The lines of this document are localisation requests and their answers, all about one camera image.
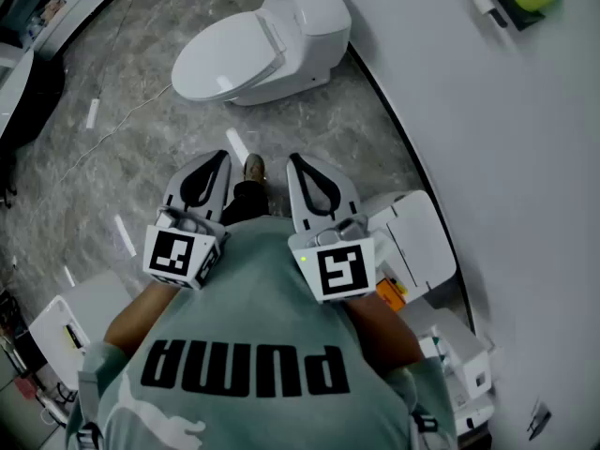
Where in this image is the thin black cable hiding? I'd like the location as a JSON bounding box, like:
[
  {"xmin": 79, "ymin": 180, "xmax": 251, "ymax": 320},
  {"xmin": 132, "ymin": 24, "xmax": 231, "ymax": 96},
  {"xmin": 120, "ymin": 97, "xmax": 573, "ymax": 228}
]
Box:
[{"xmin": 96, "ymin": 0, "xmax": 151, "ymax": 100}]

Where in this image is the black wall shelf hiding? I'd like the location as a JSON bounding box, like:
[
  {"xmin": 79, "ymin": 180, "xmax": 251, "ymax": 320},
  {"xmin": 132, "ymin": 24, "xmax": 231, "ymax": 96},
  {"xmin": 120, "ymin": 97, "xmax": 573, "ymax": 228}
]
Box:
[{"xmin": 475, "ymin": 0, "xmax": 563, "ymax": 33}]

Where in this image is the orange box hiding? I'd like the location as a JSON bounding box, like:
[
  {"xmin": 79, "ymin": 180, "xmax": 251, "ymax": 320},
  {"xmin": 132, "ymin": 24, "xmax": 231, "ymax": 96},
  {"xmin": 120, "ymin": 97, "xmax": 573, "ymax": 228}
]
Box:
[{"xmin": 375, "ymin": 277, "xmax": 407, "ymax": 314}]

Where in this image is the black trouser leg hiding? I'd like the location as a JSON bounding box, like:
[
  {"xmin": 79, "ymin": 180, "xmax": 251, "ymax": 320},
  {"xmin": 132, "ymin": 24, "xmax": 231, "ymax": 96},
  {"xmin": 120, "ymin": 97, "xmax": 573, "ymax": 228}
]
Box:
[{"xmin": 219, "ymin": 180, "xmax": 272, "ymax": 227}]

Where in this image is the red small object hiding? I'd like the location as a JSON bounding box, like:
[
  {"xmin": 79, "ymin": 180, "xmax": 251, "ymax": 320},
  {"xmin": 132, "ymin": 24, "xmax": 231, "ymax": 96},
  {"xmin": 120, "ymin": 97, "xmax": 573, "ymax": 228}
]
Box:
[{"xmin": 12, "ymin": 374, "xmax": 38, "ymax": 401}]

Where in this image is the white box with flap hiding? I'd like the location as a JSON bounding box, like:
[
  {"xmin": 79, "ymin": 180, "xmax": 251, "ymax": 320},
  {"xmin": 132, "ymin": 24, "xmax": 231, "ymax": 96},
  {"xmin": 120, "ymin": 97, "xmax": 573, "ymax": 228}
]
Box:
[{"xmin": 361, "ymin": 188, "xmax": 458, "ymax": 305}]

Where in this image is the grey harness strap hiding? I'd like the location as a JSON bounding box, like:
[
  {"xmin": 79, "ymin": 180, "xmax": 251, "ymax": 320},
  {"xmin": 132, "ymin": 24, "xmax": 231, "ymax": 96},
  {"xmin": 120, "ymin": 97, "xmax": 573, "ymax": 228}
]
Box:
[
  {"xmin": 76, "ymin": 370, "xmax": 105, "ymax": 450},
  {"xmin": 410, "ymin": 409, "xmax": 442, "ymax": 450}
]

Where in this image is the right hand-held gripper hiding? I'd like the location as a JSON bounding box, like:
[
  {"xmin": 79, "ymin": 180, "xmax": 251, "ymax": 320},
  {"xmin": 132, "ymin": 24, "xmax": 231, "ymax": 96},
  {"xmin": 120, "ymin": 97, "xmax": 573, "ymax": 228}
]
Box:
[{"xmin": 286, "ymin": 152, "xmax": 379, "ymax": 304}]

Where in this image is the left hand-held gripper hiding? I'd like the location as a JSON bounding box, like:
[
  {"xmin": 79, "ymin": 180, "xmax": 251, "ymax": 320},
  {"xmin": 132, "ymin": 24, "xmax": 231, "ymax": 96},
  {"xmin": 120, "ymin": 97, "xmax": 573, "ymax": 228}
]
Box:
[{"xmin": 142, "ymin": 149, "xmax": 233, "ymax": 291}]

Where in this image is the white cardboard box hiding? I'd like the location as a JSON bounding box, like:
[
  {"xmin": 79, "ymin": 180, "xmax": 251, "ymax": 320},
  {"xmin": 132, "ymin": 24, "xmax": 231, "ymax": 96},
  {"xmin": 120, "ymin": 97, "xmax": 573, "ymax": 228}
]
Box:
[{"xmin": 397, "ymin": 297, "xmax": 497, "ymax": 435}]

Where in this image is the person's right forearm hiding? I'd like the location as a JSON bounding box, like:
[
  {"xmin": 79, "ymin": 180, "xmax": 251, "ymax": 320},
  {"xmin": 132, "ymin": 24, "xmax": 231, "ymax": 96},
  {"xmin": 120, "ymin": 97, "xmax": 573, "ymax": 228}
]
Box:
[{"xmin": 344, "ymin": 292, "xmax": 426, "ymax": 380}]

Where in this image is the white box with yellow label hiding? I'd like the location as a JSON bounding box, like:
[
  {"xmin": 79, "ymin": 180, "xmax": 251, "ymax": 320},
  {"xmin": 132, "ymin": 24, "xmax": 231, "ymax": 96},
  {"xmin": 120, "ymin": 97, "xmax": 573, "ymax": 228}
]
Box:
[{"xmin": 27, "ymin": 269, "xmax": 136, "ymax": 393}]

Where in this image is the green printed t-shirt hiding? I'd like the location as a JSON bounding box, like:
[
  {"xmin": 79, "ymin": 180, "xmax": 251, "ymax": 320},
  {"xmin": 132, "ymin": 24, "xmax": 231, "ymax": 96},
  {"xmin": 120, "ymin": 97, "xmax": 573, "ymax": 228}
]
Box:
[{"xmin": 65, "ymin": 216, "xmax": 459, "ymax": 450}]

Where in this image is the black wall bracket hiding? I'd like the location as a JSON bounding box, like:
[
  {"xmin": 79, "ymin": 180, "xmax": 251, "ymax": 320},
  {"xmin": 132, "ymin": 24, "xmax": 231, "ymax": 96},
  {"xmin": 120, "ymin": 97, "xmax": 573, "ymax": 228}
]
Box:
[{"xmin": 526, "ymin": 399, "xmax": 553, "ymax": 442}]

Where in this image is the person's left forearm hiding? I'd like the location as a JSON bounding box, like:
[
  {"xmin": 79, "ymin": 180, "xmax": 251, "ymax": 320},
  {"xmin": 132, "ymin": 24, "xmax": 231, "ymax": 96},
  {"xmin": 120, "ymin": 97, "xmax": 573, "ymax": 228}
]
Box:
[{"xmin": 103, "ymin": 277, "xmax": 188, "ymax": 360}]

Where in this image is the grey shoe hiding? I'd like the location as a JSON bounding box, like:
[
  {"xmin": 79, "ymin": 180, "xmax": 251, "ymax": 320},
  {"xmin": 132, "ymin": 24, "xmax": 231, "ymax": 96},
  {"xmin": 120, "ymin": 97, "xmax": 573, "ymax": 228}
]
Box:
[{"xmin": 242, "ymin": 153, "xmax": 268, "ymax": 188}]

